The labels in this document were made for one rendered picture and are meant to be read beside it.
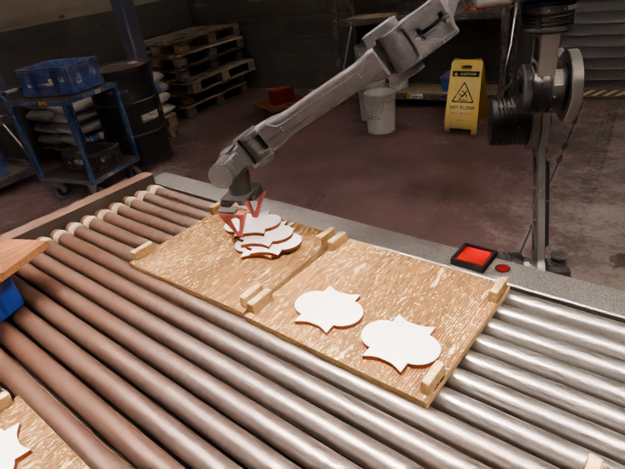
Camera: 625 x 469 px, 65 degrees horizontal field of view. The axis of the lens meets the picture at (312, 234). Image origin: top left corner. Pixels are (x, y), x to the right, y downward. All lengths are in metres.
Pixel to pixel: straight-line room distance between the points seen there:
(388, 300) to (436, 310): 0.10
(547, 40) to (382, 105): 3.22
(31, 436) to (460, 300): 0.79
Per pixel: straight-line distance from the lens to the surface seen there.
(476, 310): 0.99
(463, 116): 4.60
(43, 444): 0.95
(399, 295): 1.02
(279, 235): 1.21
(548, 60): 1.57
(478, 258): 1.15
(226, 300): 1.08
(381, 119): 4.71
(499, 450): 0.80
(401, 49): 0.97
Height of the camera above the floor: 1.56
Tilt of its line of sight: 30 degrees down
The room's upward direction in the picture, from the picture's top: 8 degrees counter-clockwise
